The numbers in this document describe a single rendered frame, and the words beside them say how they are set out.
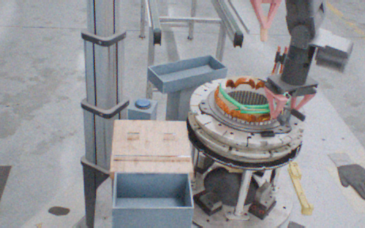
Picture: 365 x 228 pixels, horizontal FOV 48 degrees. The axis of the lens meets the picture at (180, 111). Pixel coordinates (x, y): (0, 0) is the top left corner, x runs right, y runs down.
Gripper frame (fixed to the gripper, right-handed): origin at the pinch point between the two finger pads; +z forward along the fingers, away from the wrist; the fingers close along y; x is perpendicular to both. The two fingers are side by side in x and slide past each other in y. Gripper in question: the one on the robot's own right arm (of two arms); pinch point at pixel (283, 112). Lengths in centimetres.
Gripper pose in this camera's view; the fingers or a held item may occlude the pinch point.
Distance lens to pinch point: 102.6
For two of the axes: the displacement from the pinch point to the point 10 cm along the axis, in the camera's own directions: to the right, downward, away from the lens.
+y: 9.0, -1.7, 4.0
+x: -4.2, -5.4, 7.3
